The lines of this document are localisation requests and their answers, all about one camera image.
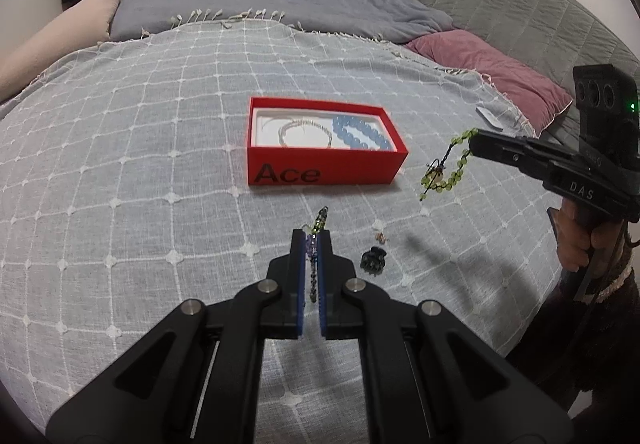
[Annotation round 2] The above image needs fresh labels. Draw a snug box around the purple and green bead bracelet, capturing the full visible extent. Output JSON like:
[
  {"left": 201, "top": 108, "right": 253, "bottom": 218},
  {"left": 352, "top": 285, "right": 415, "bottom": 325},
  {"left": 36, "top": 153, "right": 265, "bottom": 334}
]
[{"left": 306, "top": 205, "right": 331, "bottom": 306}]

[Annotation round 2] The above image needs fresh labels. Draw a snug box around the blue bead bracelet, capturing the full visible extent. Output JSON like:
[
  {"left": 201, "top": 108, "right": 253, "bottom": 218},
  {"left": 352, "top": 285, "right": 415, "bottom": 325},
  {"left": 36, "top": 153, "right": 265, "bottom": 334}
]
[{"left": 331, "top": 114, "right": 392, "bottom": 151}]

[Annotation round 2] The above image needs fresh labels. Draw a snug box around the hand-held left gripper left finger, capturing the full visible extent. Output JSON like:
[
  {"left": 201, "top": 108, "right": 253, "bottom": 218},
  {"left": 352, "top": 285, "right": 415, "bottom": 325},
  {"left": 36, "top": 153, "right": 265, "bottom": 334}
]
[{"left": 46, "top": 227, "right": 307, "bottom": 444}]

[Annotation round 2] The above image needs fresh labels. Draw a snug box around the grey-blue blanket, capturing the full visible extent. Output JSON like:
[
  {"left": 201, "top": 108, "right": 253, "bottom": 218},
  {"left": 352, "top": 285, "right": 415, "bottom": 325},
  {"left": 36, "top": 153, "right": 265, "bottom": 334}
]
[{"left": 109, "top": 0, "right": 453, "bottom": 45}]

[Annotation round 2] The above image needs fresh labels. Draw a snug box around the person's right hand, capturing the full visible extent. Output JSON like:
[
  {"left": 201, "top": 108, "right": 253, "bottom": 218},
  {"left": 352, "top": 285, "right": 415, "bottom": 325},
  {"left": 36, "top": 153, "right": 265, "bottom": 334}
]
[{"left": 555, "top": 200, "right": 626, "bottom": 275}]

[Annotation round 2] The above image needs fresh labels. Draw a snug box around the silver chain bracelet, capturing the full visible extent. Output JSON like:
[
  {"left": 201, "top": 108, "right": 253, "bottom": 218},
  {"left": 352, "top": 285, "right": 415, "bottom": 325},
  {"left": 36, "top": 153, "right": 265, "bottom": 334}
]
[{"left": 260, "top": 117, "right": 335, "bottom": 148}]

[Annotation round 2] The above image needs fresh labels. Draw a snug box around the grey quilted headboard cushion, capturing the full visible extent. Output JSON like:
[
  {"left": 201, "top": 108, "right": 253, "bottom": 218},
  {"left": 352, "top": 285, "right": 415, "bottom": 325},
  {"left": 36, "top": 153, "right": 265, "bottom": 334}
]
[{"left": 382, "top": 0, "right": 640, "bottom": 160}]

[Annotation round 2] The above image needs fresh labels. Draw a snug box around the red cardboard box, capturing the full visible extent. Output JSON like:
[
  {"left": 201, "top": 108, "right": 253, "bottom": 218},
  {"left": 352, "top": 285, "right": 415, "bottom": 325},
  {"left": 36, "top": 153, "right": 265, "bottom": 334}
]
[{"left": 246, "top": 97, "right": 408, "bottom": 186}]

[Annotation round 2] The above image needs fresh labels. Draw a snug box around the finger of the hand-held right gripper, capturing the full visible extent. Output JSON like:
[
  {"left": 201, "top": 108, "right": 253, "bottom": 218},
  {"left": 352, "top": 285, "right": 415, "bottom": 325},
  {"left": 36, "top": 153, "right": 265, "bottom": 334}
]
[
  {"left": 472, "top": 130, "right": 581, "bottom": 163},
  {"left": 470, "top": 143, "right": 551, "bottom": 186}
]

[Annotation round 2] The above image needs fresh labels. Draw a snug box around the person's right forearm dark sleeve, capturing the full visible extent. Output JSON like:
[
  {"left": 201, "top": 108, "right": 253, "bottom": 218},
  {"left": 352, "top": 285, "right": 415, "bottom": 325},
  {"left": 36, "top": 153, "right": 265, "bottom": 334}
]
[{"left": 505, "top": 244, "right": 640, "bottom": 412}]

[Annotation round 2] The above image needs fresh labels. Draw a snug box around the white checked blanket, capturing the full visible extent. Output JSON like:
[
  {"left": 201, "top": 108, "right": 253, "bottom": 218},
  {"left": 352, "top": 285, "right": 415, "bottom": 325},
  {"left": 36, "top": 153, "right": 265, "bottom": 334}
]
[{"left": 0, "top": 17, "right": 561, "bottom": 444}]

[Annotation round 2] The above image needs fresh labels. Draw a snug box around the black hair claw clip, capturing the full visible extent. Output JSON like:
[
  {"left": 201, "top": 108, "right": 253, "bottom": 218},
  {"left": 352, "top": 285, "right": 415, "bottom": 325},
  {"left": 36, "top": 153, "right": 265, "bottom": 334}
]
[{"left": 361, "top": 247, "right": 389, "bottom": 276}]

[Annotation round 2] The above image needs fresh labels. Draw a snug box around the white paper tag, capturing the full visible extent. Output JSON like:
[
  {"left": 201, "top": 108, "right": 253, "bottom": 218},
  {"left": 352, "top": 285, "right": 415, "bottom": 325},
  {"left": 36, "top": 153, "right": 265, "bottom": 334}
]
[{"left": 476, "top": 106, "right": 505, "bottom": 131}]

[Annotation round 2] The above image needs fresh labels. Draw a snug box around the beige pillow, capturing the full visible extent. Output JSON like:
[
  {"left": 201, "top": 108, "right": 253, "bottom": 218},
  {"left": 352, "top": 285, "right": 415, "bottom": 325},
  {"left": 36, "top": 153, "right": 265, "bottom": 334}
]
[{"left": 0, "top": 0, "right": 122, "bottom": 102}]

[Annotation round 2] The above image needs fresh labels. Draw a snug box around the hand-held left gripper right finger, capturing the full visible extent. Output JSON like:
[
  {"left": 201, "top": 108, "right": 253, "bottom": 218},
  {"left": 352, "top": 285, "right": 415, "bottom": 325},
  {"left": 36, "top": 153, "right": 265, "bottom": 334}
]
[{"left": 318, "top": 229, "right": 574, "bottom": 444}]

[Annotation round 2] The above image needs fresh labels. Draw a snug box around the mauve pillow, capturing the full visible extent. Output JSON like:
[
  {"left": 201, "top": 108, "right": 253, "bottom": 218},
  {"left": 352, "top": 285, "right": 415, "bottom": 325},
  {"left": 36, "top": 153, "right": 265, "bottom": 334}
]
[{"left": 404, "top": 29, "right": 574, "bottom": 135}]

